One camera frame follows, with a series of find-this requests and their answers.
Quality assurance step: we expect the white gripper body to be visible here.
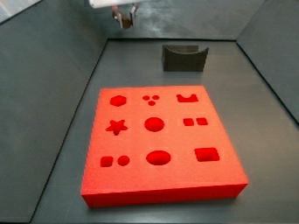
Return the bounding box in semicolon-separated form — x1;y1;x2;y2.
88;0;146;9

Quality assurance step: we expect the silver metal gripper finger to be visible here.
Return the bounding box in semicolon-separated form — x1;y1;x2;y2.
123;3;138;29

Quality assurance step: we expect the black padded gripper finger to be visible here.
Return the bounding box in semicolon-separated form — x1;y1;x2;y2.
112;5;123;27

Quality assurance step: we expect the black curved object holder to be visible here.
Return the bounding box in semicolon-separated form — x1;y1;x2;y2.
163;45;210;72

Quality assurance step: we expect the red foam shape-sorting block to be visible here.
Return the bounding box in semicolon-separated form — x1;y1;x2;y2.
80;86;248;207

